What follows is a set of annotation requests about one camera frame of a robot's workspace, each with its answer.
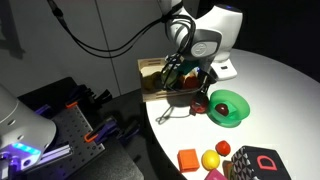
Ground red apple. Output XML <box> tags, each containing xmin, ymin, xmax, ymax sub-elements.
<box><xmin>190</xmin><ymin>94</ymin><xmax>209</xmax><ymax>115</ymax></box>

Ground orange cube block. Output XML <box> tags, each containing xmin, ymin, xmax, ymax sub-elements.
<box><xmin>177</xmin><ymin>149</ymin><xmax>200</xmax><ymax>173</ymax></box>

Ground white camera housing foreground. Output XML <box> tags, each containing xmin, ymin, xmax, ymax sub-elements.
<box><xmin>0</xmin><ymin>85</ymin><xmax>57</xmax><ymax>171</ymax></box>

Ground brown wooden block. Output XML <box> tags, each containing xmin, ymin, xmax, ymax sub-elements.
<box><xmin>222</xmin><ymin>161</ymin><xmax>233</xmax><ymax>180</ymax></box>

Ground orange handled clamp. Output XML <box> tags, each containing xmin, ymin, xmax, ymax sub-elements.
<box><xmin>84</xmin><ymin>120</ymin><xmax>117</xmax><ymax>144</ymax></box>
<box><xmin>65</xmin><ymin>101</ymin><xmax>78</xmax><ymax>109</ymax></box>

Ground green cube block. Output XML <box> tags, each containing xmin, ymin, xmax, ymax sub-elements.
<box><xmin>161</xmin><ymin>70</ymin><xmax>177</xmax><ymax>87</ymax></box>

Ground green plastic bowl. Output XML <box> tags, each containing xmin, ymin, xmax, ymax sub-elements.
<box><xmin>207</xmin><ymin>90</ymin><xmax>250</xmax><ymax>128</ymax></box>

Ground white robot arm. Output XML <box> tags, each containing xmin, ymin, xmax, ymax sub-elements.
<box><xmin>157</xmin><ymin>0</ymin><xmax>243</xmax><ymax>81</ymax></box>

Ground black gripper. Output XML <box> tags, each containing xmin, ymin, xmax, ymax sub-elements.
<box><xmin>197</xmin><ymin>69</ymin><xmax>217</xmax><ymax>94</ymax></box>

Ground wooden tray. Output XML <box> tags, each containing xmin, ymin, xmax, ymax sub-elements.
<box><xmin>137</xmin><ymin>58</ymin><xmax>200</xmax><ymax>102</ymax></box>

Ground dark red plum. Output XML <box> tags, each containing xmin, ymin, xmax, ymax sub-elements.
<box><xmin>215</xmin><ymin>103</ymin><xmax>229</xmax><ymax>116</ymax></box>

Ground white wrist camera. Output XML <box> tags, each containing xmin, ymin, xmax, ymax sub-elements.
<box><xmin>211</xmin><ymin>60</ymin><xmax>237</xmax><ymax>81</ymax></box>

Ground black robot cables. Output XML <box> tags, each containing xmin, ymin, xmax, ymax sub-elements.
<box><xmin>46</xmin><ymin>0</ymin><xmax>209</xmax><ymax>94</ymax></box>

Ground yellow lemon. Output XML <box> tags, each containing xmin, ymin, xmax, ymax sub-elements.
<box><xmin>201</xmin><ymin>150</ymin><xmax>220</xmax><ymax>171</ymax></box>

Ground black fabric letter cube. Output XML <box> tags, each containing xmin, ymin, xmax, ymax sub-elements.
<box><xmin>231</xmin><ymin>146</ymin><xmax>292</xmax><ymax>180</ymax></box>

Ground pink cube block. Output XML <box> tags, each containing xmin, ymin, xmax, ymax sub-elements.
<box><xmin>204</xmin><ymin>169</ymin><xmax>227</xmax><ymax>180</ymax></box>

